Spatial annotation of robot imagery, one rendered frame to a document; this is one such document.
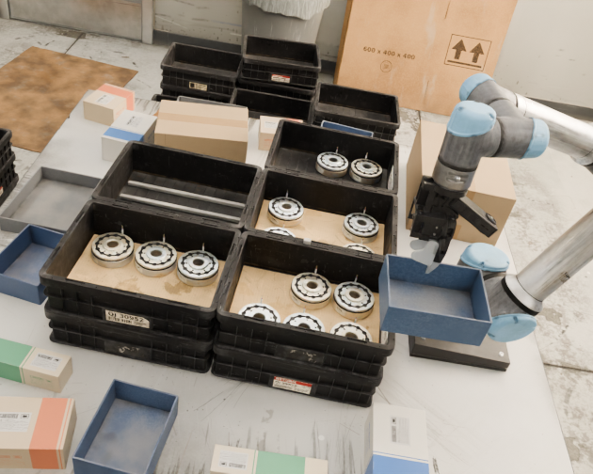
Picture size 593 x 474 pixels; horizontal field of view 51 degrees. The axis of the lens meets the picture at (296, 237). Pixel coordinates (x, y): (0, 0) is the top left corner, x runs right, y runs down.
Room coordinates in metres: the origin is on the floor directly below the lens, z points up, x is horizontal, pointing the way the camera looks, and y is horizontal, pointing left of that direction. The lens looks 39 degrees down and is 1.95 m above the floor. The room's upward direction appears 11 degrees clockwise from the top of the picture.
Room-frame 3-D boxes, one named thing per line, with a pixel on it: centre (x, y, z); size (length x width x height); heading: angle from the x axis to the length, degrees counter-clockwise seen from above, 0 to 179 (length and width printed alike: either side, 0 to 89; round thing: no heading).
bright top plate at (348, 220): (1.44, -0.18, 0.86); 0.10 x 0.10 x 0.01
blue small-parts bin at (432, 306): (0.93, -0.29, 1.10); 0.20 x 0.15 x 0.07; 93
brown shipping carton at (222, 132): (1.84, 0.38, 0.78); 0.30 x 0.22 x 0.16; 101
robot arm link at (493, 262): (1.27, -0.49, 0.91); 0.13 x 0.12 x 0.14; 20
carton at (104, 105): (2.02, 0.77, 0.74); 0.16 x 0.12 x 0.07; 171
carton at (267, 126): (2.05, 0.13, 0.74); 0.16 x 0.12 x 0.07; 100
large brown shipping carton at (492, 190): (1.87, -0.50, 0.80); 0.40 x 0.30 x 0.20; 179
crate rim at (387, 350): (1.07, -0.06, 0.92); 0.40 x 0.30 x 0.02; 89
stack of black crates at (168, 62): (3.08, 0.66, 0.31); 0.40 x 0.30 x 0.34; 93
